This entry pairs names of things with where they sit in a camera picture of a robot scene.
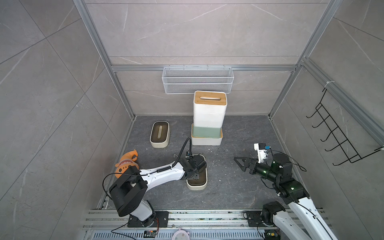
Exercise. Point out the cream box dark lid centre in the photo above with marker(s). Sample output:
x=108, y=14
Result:
x=200, y=184

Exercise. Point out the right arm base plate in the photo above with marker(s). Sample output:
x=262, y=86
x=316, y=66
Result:
x=256, y=218

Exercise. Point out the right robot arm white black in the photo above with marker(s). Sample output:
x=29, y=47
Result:
x=294, y=195

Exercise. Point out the cream box dark lid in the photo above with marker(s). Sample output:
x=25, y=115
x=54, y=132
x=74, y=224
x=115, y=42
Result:
x=160, y=134
x=200, y=184

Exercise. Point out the aluminium mounting rail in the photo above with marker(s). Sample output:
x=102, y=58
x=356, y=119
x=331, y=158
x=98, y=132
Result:
x=186, y=219

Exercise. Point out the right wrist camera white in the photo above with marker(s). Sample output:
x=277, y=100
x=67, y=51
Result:
x=262, y=151

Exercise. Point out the white wire mesh basket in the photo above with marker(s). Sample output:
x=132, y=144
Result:
x=188, y=80

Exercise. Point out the cream box dark lid back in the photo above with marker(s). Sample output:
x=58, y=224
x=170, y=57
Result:
x=160, y=134

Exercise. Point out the green square tissue box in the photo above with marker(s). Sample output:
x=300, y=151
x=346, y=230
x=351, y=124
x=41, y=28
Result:
x=205, y=132

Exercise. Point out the black wire hook rack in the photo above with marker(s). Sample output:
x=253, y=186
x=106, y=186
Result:
x=335, y=131

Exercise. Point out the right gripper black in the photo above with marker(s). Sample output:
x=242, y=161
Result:
x=248, y=161

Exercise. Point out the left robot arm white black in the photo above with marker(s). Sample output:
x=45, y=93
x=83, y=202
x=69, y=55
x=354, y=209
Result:
x=127, y=192

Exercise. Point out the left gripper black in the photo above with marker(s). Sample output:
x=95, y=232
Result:
x=197, y=175

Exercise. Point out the bamboo-lid tissue box front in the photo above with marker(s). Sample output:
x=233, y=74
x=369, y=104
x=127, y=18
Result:
x=208, y=120

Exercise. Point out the white round object bottom edge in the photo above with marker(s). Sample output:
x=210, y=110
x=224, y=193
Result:
x=181, y=235

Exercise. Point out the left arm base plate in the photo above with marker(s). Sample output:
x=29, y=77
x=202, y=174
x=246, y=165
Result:
x=158, y=219

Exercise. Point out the orange toy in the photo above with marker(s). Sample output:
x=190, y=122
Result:
x=127, y=160

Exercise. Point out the large white bamboo-lid tissue box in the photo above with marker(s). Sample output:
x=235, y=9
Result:
x=198, y=141

